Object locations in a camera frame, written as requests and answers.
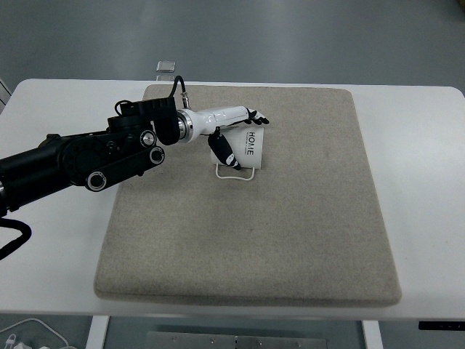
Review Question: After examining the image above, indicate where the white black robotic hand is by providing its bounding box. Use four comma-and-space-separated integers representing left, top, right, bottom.
177, 106, 270, 170

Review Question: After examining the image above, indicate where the white HOME mug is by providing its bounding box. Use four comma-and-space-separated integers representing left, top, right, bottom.
208, 127, 264, 181

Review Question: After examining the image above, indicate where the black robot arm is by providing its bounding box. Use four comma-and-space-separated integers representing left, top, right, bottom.
1, 93, 182, 258

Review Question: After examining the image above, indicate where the silver floor socket plate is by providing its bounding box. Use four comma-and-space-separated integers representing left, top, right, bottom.
156, 60, 176, 73

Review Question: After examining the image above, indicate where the beige felt mat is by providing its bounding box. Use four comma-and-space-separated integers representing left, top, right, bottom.
94, 86, 402, 307

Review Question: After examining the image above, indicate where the white object at left edge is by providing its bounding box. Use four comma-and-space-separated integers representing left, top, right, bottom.
0, 79, 12, 110

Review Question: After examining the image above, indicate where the white table leg left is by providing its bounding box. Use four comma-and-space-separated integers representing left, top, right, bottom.
85, 316, 110, 349

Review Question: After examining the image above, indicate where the white table leg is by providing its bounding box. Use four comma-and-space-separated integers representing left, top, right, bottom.
85, 316, 110, 349
362, 320, 384, 349

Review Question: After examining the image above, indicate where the white table leg right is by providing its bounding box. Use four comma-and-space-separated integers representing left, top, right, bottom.
362, 320, 384, 349

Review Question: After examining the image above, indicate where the black table control panel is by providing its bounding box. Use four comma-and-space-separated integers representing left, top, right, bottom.
418, 321, 465, 332

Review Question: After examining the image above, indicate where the white cable on floor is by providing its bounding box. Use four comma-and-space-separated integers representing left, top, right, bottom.
0, 317, 70, 349

